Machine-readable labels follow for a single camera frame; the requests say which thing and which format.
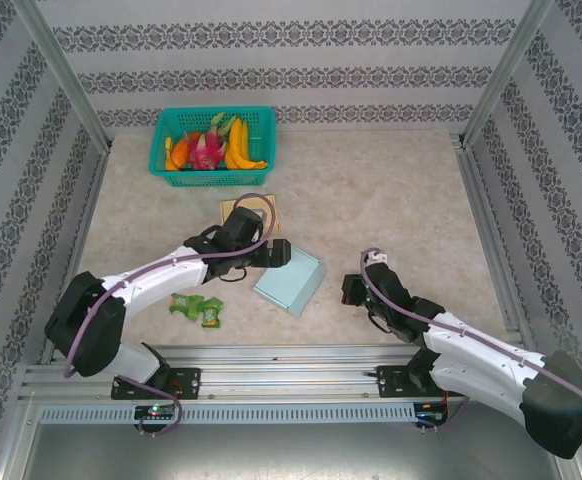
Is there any yellow paper box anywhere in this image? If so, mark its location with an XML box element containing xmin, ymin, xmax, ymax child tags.
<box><xmin>219</xmin><ymin>193</ymin><xmax>282</xmax><ymax>234</ymax></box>

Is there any light blue paper box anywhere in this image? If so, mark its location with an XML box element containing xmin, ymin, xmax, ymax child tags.
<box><xmin>252</xmin><ymin>244</ymin><xmax>328</xmax><ymax>319</ymax></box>

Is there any teal plastic basket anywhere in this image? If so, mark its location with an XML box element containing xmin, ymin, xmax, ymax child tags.
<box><xmin>149</xmin><ymin>106</ymin><xmax>278</xmax><ymax>189</ymax></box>

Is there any green snack packet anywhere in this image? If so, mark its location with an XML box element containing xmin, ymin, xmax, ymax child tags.
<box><xmin>200</xmin><ymin>297</ymin><xmax>224</xmax><ymax>330</ymax></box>
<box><xmin>169</xmin><ymin>291</ymin><xmax>207</xmax><ymax>321</ymax></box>

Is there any pink dragon fruit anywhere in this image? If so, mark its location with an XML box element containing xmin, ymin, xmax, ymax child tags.
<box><xmin>185</xmin><ymin>112</ymin><xmax>237</xmax><ymax>172</ymax></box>

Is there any yellow banana bunch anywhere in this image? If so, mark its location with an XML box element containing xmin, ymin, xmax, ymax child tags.
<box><xmin>223</xmin><ymin>117</ymin><xmax>270</xmax><ymax>172</ymax></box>

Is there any orange fruit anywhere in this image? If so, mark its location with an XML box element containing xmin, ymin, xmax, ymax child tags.
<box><xmin>164</xmin><ymin>139</ymin><xmax>192</xmax><ymax>172</ymax></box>

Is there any small circuit board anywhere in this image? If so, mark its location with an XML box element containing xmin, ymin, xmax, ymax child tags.
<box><xmin>134</xmin><ymin>403</ymin><xmax>178</xmax><ymax>420</ymax></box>
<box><xmin>415</xmin><ymin>401</ymin><xmax>450</xmax><ymax>427</ymax></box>

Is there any grey metal sheet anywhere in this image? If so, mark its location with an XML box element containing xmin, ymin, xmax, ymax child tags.
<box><xmin>20</xmin><ymin>422</ymin><xmax>580</xmax><ymax>480</ymax></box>

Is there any purple cable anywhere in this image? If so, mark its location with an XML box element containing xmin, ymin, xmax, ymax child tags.
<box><xmin>63</xmin><ymin>192</ymin><xmax>280</xmax><ymax>437</ymax></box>
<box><xmin>359</xmin><ymin>246</ymin><xmax>582</xmax><ymax>432</ymax></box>

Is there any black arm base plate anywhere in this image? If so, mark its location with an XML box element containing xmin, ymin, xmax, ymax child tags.
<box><xmin>110</xmin><ymin>367</ymin><xmax>203</xmax><ymax>401</ymax></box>
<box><xmin>376</xmin><ymin>364</ymin><xmax>470</xmax><ymax>400</ymax></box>

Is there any aluminium side rail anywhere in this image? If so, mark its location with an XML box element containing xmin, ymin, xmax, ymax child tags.
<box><xmin>39</xmin><ymin>149</ymin><xmax>112</xmax><ymax>365</ymax></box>
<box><xmin>456</xmin><ymin>144</ymin><xmax>540</xmax><ymax>360</ymax></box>

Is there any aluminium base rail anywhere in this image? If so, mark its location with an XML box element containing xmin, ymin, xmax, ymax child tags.
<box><xmin>18</xmin><ymin>343</ymin><xmax>558</xmax><ymax>402</ymax></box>

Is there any slotted grey cable duct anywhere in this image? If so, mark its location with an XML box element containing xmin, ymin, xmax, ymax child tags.
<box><xmin>38</xmin><ymin>402</ymin><xmax>417</xmax><ymax>425</ymax></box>

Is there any aluminium frame post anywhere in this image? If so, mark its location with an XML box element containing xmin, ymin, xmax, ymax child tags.
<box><xmin>459</xmin><ymin>0</ymin><xmax>557</xmax><ymax>149</ymax></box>
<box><xmin>8</xmin><ymin>0</ymin><xmax>114</xmax><ymax>154</ymax></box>

